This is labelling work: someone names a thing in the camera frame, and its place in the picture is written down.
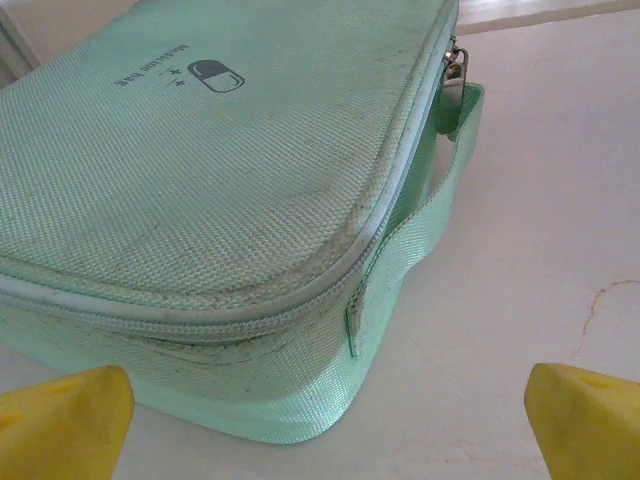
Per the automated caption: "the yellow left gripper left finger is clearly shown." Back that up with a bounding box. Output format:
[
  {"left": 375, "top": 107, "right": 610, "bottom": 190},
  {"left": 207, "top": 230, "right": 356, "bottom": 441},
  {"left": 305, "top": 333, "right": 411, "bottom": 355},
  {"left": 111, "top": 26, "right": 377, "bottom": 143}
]
[{"left": 0, "top": 364, "right": 136, "bottom": 480}]

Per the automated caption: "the mint green medicine bag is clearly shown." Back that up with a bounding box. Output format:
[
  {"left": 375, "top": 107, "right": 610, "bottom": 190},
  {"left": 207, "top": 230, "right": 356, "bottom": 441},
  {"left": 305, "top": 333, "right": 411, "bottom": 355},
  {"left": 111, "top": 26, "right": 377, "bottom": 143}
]
[{"left": 0, "top": 0, "right": 487, "bottom": 446}]

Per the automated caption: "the aluminium frame post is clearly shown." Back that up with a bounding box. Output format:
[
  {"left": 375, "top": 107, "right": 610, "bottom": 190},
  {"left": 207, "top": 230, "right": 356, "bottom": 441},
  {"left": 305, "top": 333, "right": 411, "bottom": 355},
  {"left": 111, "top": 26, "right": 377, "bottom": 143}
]
[{"left": 0, "top": 9, "right": 39, "bottom": 90}]

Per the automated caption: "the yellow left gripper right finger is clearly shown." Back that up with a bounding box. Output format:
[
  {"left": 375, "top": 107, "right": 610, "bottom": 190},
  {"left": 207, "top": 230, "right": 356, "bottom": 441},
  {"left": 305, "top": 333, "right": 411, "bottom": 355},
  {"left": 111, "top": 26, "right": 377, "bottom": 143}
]
[{"left": 522, "top": 362, "right": 640, "bottom": 480}]

